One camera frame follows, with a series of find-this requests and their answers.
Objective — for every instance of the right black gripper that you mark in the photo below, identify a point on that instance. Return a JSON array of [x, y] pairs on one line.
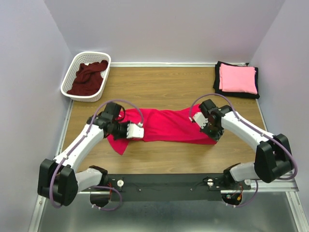
[[216, 136]]

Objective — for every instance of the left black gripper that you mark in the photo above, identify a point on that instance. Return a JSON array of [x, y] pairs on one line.
[[124, 135]]

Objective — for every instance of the crimson red t shirt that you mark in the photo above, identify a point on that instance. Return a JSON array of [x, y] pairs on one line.
[[163, 125]]

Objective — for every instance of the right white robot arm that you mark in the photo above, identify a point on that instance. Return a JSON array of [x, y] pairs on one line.
[[273, 157]]

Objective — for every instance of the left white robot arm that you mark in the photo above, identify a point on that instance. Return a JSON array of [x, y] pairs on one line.
[[70, 159]]

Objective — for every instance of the folded pink t shirt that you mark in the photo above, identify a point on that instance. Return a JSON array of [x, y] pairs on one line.
[[237, 79]]

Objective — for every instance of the folded black t shirt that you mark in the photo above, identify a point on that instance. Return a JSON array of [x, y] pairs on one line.
[[233, 94]]

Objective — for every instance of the dark maroon t shirt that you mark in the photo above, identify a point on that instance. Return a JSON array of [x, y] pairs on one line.
[[88, 79]]

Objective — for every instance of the white plastic laundry basket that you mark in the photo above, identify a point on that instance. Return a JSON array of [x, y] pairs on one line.
[[86, 58]]

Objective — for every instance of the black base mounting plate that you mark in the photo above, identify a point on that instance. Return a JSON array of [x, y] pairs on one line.
[[149, 195]]

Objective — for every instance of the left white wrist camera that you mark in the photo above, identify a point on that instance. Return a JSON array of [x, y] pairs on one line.
[[135, 131]]

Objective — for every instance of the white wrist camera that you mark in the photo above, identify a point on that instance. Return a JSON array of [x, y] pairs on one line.
[[135, 131], [199, 119]]

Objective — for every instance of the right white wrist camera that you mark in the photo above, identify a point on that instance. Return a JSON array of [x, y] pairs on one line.
[[199, 119]]

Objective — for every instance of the aluminium frame rail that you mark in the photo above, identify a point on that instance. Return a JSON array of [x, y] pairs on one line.
[[73, 182]]

